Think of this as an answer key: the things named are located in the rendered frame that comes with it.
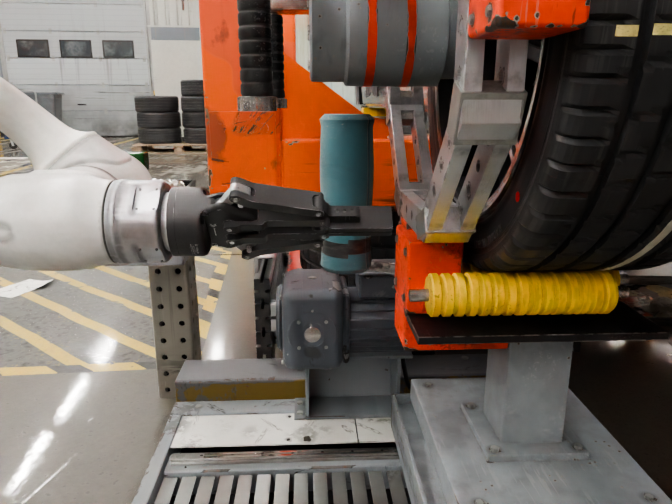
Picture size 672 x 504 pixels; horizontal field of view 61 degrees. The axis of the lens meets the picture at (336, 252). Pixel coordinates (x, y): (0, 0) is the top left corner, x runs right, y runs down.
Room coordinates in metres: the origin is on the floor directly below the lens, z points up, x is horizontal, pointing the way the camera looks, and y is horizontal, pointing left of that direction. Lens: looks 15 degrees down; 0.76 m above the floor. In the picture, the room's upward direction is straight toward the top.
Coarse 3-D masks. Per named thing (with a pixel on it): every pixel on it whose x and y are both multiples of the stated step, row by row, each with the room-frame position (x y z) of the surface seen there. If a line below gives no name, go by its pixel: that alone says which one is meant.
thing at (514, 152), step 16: (528, 48) 0.69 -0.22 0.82; (544, 48) 0.59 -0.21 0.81; (528, 64) 0.78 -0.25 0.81; (544, 64) 0.60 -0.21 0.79; (448, 80) 1.07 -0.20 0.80; (528, 80) 0.79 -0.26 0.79; (448, 96) 1.06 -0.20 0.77; (528, 96) 1.07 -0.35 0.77; (448, 112) 1.05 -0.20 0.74; (528, 112) 0.63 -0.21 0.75; (528, 128) 0.62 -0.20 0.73; (512, 160) 0.66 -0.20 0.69; (464, 176) 0.95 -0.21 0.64; (512, 176) 0.66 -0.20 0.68; (496, 192) 0.71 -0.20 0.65
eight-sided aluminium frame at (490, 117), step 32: (480, 64) 0.57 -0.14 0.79; (512, 64) 0.57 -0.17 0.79; (416, 96) 1.07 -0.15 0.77; (480, 96) 0.57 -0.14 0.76; (512, 96) 0.57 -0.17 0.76; (416, 128) 1.03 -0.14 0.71; (448, 128) 0.61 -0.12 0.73; (480, 128) 0.57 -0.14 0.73; (512, 128) 0.57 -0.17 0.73; (416, 160) 1.01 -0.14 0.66; (448, 160) 0.61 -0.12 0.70; (480, 160) 0.64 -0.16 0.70; (416, 192) 0.92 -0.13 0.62; (448, 192) 0.65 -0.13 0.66; (480, 192) 0.65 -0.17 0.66; (416, 224) 0.76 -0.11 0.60; (448, 224) 0.71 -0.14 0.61
